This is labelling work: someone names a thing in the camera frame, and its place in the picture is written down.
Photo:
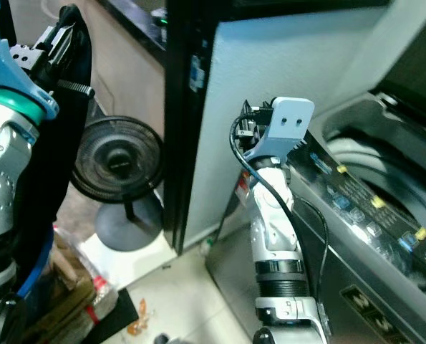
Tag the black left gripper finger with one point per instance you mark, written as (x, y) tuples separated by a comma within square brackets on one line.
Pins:
[(54, 44), (71, 39)]

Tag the black garment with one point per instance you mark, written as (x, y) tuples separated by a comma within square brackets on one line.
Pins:
[(59, 186)]

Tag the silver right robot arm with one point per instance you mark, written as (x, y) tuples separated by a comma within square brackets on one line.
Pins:
[(273, 236)]

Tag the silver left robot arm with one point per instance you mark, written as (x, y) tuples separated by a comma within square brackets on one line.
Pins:
[(1, 186)]

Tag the grey top-load washing machine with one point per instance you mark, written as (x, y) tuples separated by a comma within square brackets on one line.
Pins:
[(349, 244)]

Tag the red white washer sticker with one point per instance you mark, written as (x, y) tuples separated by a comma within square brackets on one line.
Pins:
[(243, 188)]

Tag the dark counter top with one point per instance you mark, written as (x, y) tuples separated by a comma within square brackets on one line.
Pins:
[(134, 18)]

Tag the tall black-framed grey cabinet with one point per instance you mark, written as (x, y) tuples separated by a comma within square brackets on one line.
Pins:
[(277, 57)]

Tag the white floor plinth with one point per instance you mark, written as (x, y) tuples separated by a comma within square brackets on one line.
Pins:
[(141, 271)]

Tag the blue laundry basket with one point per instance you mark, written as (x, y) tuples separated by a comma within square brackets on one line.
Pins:
[(42, 269)]

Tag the orange crumpled wrapper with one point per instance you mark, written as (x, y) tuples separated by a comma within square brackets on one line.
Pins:
[(139, 319)]

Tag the small black floor mat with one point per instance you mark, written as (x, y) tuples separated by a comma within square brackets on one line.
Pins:
[(118, 319)]

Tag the brown cardboard package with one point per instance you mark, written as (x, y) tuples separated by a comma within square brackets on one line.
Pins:
[(73, 290)]

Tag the light blue left wrist camera mount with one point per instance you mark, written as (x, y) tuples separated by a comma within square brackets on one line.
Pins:
[(1, 50)]

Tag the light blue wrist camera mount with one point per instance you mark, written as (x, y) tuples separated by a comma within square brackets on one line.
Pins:
[(288, 122), (1, 50)]

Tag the light blue right wrist camera mount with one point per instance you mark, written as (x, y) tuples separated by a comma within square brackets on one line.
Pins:
[(288, 122)]

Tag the black pedestal fan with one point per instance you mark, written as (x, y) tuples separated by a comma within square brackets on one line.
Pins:
[(116, 161)]

